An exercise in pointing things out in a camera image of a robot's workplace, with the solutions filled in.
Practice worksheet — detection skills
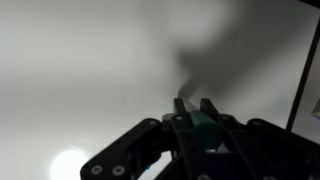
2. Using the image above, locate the green white marker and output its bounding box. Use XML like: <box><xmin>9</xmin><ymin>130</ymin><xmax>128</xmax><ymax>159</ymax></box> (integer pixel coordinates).
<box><xmin>186</xmin><ymin>98</ymin><xmax>222</xmax><ymax>150</ymax></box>

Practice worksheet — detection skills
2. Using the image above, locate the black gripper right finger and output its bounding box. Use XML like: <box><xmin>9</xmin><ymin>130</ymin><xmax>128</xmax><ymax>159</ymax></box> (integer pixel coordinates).
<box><xmin>200</xmin><ymin>98</ymin><xmax>320</xmax><ymax>180</ymax></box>

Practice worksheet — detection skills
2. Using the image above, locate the black framed whiteboard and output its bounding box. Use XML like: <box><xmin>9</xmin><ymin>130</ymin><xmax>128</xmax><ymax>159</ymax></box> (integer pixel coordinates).
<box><xmin>0</xmin><ymin>0</ymin><xmax>319</xmax><ymax>180</ymax></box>

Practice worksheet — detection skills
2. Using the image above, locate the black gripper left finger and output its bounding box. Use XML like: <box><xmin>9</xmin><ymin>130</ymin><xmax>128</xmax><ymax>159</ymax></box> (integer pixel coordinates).
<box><xmin>80</xmin><ymin>98</ymin><xmax>199</xmax><ymax>180</ymax></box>

